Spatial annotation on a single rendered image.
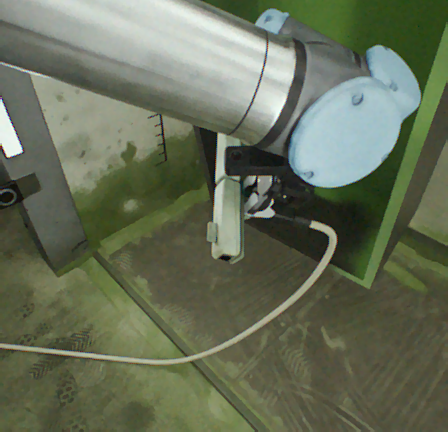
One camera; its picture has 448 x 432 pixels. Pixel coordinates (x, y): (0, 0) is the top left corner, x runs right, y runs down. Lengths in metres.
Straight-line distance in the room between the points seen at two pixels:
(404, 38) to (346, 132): 0.76
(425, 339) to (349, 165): 1.36
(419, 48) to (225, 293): 1.10
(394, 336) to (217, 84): 1.41
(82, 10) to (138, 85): 0.05
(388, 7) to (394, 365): 1.15
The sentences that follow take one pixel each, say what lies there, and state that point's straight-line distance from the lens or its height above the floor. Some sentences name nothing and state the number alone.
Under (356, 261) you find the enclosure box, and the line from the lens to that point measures 1.15.
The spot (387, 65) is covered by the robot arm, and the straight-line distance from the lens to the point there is 0.47.
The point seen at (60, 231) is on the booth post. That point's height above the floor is 0.24.
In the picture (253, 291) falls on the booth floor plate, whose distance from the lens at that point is 1.55.
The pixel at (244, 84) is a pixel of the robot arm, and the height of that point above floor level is 1.19.
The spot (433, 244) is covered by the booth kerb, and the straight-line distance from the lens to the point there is 1.86.
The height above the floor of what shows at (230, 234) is 0.85.
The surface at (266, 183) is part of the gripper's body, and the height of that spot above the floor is 0.93.
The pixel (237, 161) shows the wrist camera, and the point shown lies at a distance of 0.56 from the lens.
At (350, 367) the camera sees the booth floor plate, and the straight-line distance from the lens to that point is 1.45.
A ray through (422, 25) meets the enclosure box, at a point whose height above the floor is 1.09.
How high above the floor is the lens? 1.28
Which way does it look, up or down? 40 degrees down
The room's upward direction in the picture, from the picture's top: straight up
